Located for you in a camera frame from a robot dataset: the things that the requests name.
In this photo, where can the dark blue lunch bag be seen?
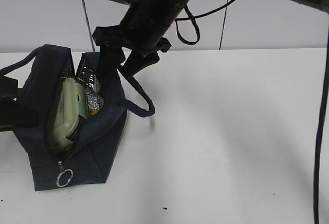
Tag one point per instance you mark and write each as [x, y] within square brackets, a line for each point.
[89, 160]

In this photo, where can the green lidded glass container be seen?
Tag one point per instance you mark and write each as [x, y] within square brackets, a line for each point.
[69, 113]

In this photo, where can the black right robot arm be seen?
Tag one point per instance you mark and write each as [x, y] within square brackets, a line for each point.
[143, 27]

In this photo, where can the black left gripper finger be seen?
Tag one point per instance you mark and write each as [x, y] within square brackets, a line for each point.
[13, 114]

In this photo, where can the yellow toy squash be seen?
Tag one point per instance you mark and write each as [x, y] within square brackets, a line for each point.
[93, 111]

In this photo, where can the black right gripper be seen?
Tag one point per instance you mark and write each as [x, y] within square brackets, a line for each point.
[111, 39]

